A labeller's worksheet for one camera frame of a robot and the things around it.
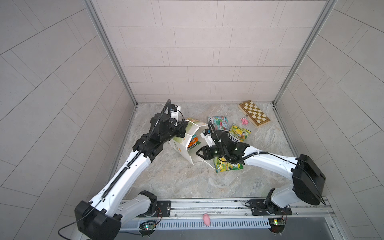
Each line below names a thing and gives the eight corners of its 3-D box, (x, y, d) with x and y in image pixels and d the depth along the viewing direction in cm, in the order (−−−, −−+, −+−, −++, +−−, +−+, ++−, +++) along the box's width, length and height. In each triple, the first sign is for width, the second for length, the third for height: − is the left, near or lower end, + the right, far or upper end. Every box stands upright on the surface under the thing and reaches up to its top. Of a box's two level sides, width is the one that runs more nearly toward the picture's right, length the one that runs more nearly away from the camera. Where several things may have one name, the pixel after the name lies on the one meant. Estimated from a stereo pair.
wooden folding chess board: (256, 128, 103) (257, 126, 101) (237, 106, 116) (237, 104, 115) (269, 122, 106) (270, 120, 105) (249, 101, 120) (250, 99, 118)
